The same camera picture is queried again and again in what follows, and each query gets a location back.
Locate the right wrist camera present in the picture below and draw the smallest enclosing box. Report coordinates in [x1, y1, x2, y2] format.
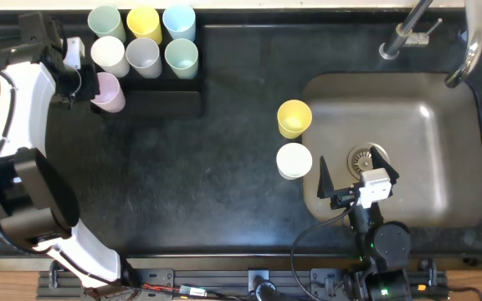
[356, 166, 393, 209]

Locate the steel tap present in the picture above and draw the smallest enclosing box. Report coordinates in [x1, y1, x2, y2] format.
[377, 0, 482, 89]

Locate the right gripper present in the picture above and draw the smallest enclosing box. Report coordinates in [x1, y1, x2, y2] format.
[316, 145, 400, 210]

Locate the black tray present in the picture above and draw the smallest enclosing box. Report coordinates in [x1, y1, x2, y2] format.
[90, 12, 203, 119]

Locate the green cup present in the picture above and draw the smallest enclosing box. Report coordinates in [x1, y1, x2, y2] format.
[164, 38, 200, 80]
[87, 5, 127, 43]

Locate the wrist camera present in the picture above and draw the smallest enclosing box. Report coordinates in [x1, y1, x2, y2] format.
[63, 36, 86, 70]
[356, 166, 393, 209]

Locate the blue cup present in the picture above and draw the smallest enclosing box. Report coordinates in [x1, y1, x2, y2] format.
[162, 4, 197, 42]

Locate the white cup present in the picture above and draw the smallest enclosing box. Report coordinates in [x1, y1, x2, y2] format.
[275, 142, 314, 181]
[90, 35, 131, 79]

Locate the grey cup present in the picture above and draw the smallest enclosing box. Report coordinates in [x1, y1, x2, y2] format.
[125, 37, 163, 79]

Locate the mounting rail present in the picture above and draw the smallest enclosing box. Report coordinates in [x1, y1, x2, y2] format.
[35, 258, 482, 301]

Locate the yellow cup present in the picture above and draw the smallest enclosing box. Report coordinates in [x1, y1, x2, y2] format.
[126, 5, 163, 45]
[276, 99, 314, 140]

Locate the steel sink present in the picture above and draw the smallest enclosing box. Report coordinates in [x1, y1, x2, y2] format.
[300, 71, 482, 229]

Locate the pink cup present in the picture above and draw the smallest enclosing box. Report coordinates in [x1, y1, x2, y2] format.
[91, 71, 126, 114]

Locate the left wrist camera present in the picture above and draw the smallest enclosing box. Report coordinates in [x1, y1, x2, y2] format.
[63, 36, 86, 70]

